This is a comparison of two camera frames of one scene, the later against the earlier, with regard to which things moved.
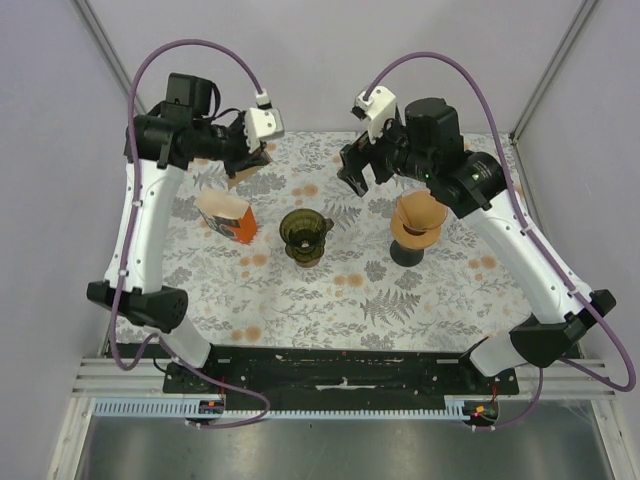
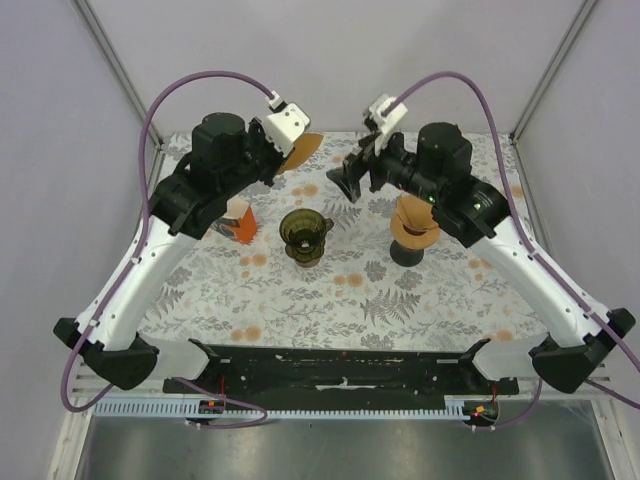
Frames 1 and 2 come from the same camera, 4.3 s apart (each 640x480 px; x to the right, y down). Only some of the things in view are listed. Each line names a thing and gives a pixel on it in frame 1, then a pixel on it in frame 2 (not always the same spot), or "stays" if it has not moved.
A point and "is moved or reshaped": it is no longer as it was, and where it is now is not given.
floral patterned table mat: (254, 297) stays
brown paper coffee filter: (239, 175) is moved or reshaped
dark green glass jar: (303, 231) stays
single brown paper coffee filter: (420, 210) stays
